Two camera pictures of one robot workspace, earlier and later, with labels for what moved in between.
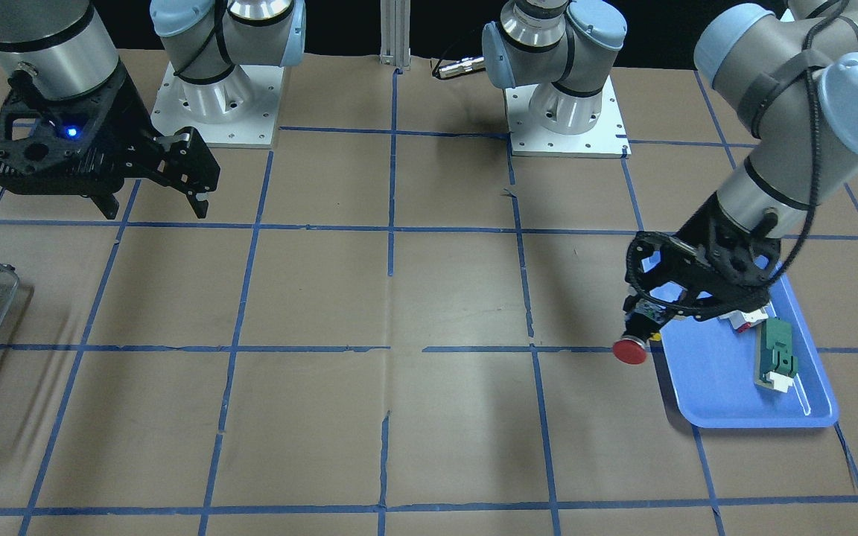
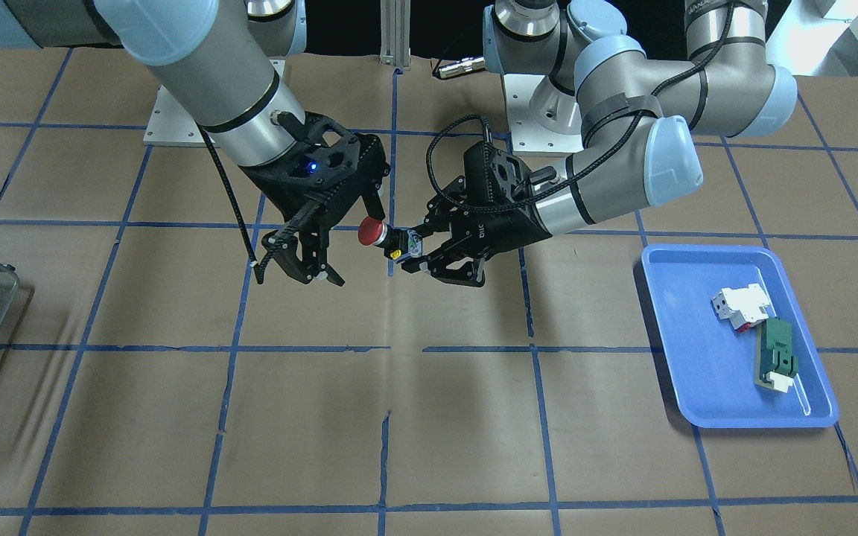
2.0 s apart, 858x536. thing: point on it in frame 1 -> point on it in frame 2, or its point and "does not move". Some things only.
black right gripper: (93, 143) -> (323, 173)
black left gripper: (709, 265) -> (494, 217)
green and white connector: (775, 367) does not move
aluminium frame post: (395, 20) does not move
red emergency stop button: (631, 349) -> (397, 243)
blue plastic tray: (711, 372) does not move
